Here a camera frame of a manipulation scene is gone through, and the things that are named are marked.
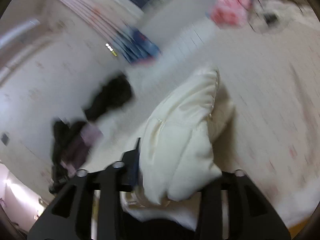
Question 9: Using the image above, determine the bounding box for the blue patterned curtain left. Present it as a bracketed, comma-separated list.
[58, 0, 160, 64]

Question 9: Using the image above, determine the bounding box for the wall socket with light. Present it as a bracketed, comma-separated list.
[105, 43, 118, 57]

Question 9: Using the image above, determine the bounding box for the black garment pile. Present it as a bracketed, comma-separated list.
[82, 73, 133, 121]

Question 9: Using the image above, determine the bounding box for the pink plastic bag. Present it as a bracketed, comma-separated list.
[207, 0, 251, 28]

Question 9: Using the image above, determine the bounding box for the cherry print bed sheet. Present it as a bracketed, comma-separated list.
[85, 0, 319, 227]

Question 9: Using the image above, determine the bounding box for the purple lilac garment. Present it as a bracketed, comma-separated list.
[49, 119, 104, 196]

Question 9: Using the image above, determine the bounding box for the cream quilted jacket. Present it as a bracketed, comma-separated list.
[120, 65, 234, 230]

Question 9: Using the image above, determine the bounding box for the white striped duvet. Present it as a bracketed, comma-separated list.
[125, 17, 221, 91]

